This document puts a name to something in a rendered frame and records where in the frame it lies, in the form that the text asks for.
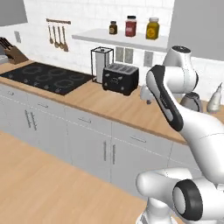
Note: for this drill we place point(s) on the white paper towel roll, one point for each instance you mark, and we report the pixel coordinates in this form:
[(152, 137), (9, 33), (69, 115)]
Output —
[(101, 65)]

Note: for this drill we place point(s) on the small hanging wooden spoon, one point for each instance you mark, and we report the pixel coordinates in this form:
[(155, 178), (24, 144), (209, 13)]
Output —
[(50, 40)]

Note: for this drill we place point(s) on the grey drawer front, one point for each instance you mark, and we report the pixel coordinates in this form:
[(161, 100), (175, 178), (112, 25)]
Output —
[(54, 107), (17, 94), (154, 141), (96, 122), (182, 156)]

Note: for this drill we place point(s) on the large grey wall cupboard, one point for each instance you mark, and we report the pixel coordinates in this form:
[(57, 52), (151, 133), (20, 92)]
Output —
[(198, 26)]

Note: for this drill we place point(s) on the black toaster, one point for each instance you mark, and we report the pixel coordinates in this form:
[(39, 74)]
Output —
[(120, 78)]

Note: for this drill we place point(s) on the wooden wall rail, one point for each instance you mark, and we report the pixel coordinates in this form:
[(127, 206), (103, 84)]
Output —
[(58, 21)]

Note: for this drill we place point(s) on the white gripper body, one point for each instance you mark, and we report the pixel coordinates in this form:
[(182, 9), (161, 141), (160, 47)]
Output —
[(145, 92)]

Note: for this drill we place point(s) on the red jar with black lid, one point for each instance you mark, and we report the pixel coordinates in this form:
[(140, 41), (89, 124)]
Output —
[(131, 28)]

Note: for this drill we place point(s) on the pale grey appliance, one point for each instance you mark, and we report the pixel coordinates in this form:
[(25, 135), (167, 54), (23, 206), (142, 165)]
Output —
[(3, 59)]

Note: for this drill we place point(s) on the small brown jar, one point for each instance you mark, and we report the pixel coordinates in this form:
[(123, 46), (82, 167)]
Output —
[(113, 28)]

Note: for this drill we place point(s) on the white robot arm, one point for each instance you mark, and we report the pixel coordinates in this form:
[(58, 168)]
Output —
[(204, 134)]

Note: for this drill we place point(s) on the grey wall switch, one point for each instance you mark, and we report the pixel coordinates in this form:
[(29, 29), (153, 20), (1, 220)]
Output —
[(17, 37)]

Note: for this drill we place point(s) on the white wall shelf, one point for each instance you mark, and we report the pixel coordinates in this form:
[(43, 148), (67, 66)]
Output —
[(122, 39)]

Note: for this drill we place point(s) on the wooden knife block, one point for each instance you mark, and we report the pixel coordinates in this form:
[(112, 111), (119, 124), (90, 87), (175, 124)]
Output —
[(16, 55)]

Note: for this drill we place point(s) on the grey wall outlet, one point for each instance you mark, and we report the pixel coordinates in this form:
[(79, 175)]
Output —
[(148, 59), (129, 55), (119, 54)]

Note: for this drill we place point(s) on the black hob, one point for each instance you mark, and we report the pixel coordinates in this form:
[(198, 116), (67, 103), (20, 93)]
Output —
[(43, 77)]

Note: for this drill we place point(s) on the grey pear-shaped bottle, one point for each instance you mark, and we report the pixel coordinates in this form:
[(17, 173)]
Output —
[(215, 102)]

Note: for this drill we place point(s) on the yellow jar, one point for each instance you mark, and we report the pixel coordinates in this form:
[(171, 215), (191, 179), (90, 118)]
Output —
[(152, 30)]

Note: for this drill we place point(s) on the large hanging wooden spoon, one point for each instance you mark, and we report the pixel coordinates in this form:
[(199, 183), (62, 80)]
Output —
[(65, 47)]

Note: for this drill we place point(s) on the grey kettle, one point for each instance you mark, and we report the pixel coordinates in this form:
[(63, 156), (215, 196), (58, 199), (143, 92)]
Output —
[(192, 102)]

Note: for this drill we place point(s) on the grey cupboard door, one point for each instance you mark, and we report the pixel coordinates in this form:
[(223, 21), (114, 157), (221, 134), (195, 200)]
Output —
[(51, 137), (137, 169), (13, 119), (87, 151)]

